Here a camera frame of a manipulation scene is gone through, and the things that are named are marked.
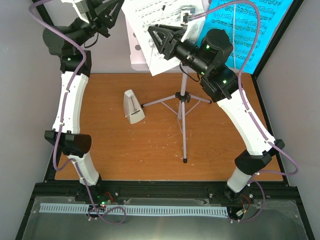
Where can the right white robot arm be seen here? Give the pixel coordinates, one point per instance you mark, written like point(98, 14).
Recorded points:
point(221, 84)

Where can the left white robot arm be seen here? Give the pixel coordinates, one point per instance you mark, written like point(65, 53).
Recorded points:
point(66, 42)

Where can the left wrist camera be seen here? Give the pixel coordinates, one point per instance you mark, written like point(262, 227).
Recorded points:
point(80, 7)

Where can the white metronome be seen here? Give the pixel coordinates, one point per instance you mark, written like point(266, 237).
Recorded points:
point(132, 108)

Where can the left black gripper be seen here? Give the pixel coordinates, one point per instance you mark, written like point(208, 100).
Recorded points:
point(99, 17)

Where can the white sheet music page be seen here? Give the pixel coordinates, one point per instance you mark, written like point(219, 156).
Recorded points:
point(166, 11)

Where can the black aluminium frame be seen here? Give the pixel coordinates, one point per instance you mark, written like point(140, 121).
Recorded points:
point(277, 190)

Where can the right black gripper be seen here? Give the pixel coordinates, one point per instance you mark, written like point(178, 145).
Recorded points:
point(168, 43)

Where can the light blue cable duct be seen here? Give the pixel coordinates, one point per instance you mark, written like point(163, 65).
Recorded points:
point(136, 210)

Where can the blue sheet music page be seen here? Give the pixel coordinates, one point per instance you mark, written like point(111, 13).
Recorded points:
point(240, 24)

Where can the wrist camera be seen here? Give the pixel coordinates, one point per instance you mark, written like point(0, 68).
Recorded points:
point(188, 17)
point(80, 7)

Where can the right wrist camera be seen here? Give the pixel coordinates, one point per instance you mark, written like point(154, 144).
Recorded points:
point(188, 17)

